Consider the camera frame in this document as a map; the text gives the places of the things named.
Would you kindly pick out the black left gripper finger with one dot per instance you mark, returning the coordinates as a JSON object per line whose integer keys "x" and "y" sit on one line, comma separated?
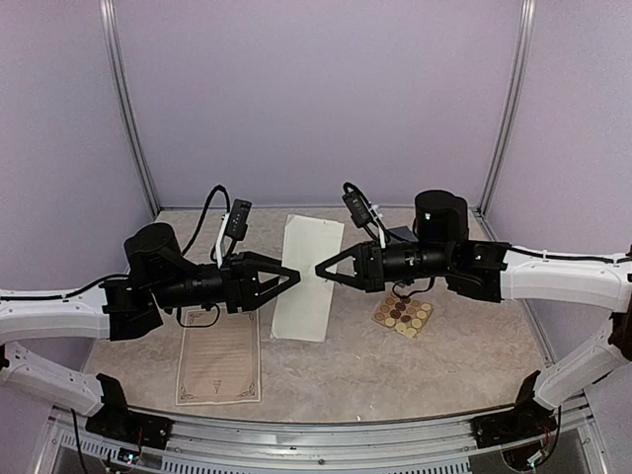
{"x": 260, "y": 293}
{"x": 266, "y": 269}

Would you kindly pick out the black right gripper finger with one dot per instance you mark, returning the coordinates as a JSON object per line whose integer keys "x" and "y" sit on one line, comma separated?
{"x": 341, "y": 264}
{"x": 351, "y": 281}

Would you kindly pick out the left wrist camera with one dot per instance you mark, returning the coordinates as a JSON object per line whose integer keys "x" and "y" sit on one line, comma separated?
{"x": 233, "y": 226}

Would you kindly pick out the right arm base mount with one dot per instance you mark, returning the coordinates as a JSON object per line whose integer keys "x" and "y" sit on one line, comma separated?
{"x": 526, "y": 418}

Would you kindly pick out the aluminium corner post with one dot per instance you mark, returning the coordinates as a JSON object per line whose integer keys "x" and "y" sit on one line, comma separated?
{"x": 109, "y": 21}
{"x": 518, "y": 70}

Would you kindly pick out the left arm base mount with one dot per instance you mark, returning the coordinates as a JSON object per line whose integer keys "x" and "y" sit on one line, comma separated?
{"x": 115, "y": 420}

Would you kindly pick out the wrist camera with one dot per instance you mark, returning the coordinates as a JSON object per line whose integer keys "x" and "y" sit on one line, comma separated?
{"x": 364, "y": 214}
{"x": 233, "y": 226}

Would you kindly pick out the right aluminium corner post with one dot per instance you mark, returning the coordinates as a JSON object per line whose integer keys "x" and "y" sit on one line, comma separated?
{"x": 518, "y": 70}

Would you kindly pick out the aluminium front rail frame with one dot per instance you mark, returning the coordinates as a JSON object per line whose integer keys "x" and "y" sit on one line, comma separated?
{"x": 207, "y": 445}

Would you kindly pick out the round sticker sheet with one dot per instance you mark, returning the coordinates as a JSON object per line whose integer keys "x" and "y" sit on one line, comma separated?
{"x": 405, "y": 316}

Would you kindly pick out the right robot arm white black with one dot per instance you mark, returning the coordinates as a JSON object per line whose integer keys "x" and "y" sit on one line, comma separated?
{"x": 498, "y": 271}

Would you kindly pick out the blue paper envelope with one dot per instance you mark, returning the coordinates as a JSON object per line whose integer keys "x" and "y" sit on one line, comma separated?
{"x": 402, "y": 234}

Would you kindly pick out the beige lined letter paper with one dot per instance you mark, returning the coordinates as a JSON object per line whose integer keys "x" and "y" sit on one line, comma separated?
{"x": 302, "y": 312}
{"x": 219, "y": 361}

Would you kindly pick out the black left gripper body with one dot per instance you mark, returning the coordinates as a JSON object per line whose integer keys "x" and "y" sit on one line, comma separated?
{"x": 234, "y": 283}

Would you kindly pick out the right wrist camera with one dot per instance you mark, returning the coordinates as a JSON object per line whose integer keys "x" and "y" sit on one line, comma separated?
{"x": 364, "y": 214}

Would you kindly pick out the left aluminium corner post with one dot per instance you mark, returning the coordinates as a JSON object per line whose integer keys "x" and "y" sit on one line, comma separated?
{"x": 109, "y": 21}

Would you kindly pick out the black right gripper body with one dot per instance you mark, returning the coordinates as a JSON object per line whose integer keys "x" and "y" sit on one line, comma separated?
{"x": 375, "y": 280}

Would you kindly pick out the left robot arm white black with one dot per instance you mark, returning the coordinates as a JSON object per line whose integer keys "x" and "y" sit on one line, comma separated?
{"x": 124, "y": 308}

